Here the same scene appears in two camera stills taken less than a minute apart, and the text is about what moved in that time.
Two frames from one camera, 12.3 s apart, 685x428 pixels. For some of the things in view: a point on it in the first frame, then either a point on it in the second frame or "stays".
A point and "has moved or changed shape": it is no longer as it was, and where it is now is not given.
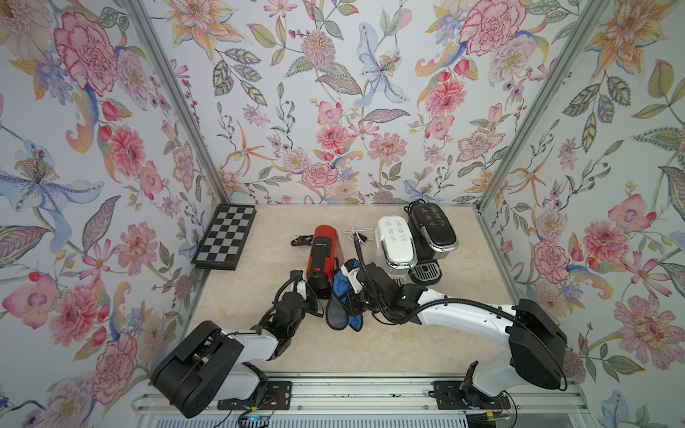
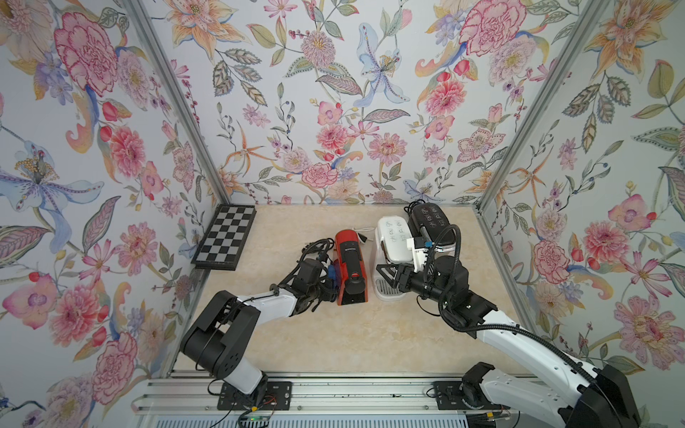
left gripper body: (304, 305) -> (321, 290)
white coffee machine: (395, 246) stays
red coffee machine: (325, 254) has moved or changed shape
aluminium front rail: (382, 394) stays
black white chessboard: (223, 242) stays
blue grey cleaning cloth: (338, 316) -> (332, 274)
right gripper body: (359, 303) -> (424, 285)
